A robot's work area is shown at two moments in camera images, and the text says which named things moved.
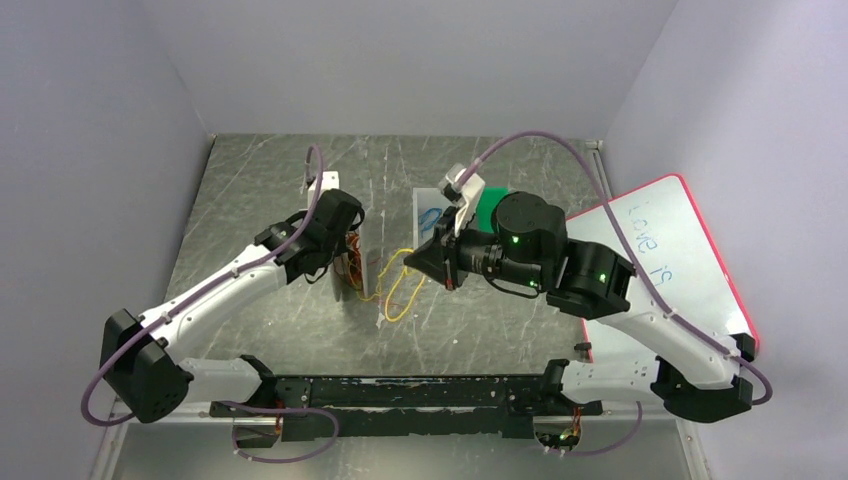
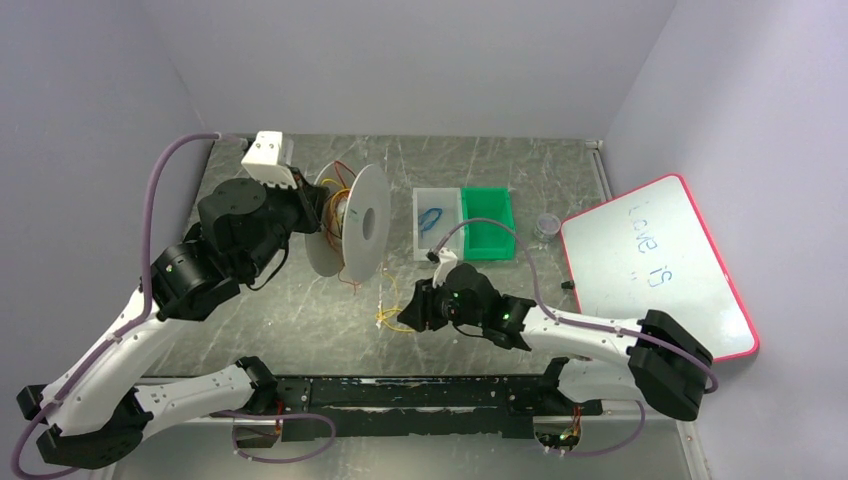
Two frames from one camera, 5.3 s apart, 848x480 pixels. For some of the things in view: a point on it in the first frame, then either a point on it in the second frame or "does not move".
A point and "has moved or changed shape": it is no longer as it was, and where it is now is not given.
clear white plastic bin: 424,200 does not move
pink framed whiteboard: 669,235 does not move
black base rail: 374,407 does not move
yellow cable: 379,290 -> 380,315
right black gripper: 449,254 -> 424,304
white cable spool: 351,265 has moved or changed shape
